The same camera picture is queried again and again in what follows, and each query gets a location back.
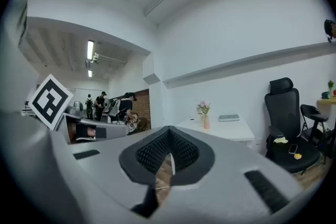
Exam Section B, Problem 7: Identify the pink flowers bouquet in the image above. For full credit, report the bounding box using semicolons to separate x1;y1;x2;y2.
196;101;212;118

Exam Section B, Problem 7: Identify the black folding chair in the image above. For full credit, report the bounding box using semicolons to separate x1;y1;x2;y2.
300;104;336;163

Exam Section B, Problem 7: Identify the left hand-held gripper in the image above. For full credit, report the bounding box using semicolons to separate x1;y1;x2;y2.
27;73;130;145

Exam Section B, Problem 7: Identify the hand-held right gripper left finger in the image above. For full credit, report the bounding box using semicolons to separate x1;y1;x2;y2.
51;125;171;224

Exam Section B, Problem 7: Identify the black office chair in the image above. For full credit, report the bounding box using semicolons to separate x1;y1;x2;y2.
264;77;321;174

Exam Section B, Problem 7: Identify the person's left hand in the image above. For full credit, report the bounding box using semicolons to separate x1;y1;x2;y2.
67;122;97;143

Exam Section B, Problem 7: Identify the chair with patterned cushion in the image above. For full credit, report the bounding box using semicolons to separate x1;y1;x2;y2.
123;112;148;132

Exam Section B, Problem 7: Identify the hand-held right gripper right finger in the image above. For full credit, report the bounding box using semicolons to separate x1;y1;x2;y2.
157;125;309;224

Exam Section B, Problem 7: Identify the green book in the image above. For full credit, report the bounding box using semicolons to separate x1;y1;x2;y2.
218;114;240;122

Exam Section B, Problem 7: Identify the white table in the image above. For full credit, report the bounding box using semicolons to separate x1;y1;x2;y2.
174;114;255;149

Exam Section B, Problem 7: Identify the wooden shelf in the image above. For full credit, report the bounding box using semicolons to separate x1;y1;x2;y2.
316;96;336;107

